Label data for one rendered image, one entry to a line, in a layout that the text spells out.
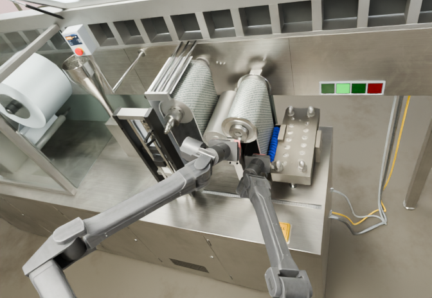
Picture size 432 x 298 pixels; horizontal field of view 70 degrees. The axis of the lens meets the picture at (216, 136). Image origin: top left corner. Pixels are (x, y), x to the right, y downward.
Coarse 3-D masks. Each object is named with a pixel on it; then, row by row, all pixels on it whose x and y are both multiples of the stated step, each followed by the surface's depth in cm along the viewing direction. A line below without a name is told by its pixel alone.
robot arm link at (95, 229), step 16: (176, 176) 87; (192, 176) 86; (208, 176) 90; (144, 192) 83; (160, 192) 83; (176, 192) 85; (112, 208) 80; (128, 208) 80; (144, 208) 81; (64, 224) 73; (80, 224) 73; (96, 224) 76; (112, 224) 77; (128, 224) 80; (64, 240) 71; (96, 240) 76
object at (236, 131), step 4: (236, 124) 118; (232, 128) 118; (236, 128) 117; (240, 128) 117; (244, 128) 118; (232, 132) 120; (236, 132) 120; (240, 132) 118; (244, 132) 118; (248, 132) 119; (232, 136) 122; (236, 136) 121; (240, 136) 121; (244, 136) 119
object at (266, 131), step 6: (270, 108) 139; (270, 114) 140; (264, 120) 131; (270, 120) 141; (264, 126) 131; (270, 126) 141; (264, 132) 132; (270, 132) 142; (258, 138) 124; (264, 138) 133; (270, 138) 143; (258, 144) 124; (264, 144) 133; (264, 150) 134
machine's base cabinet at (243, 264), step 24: (0, 216) 252; (24, 216) 226; (48, 216) 205; (72, 216) 188; (120, 240) 196; (144, 240) 180; (168, 240) 166; (192, 240) 155; (216, 240) 145; (168, 264) 205; (192, 264) 187; (216, 264) 173; (240, 264) 160; (264, 264) 150; (312, 264) 132; (264, 288) 181; (312, 288) 156
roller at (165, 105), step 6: (192, 60) 135; (198, 60) 135; (204, 66) 134; (210, 72) 136; (162, 102) 124; (168, 102) 123; (174, 102) 122; (180, 102) 121; (162, 108) 127; (168, 108) 125; (186, 108) 122; (186, 114) 125; (192, 114) 124; (186, 120) 128
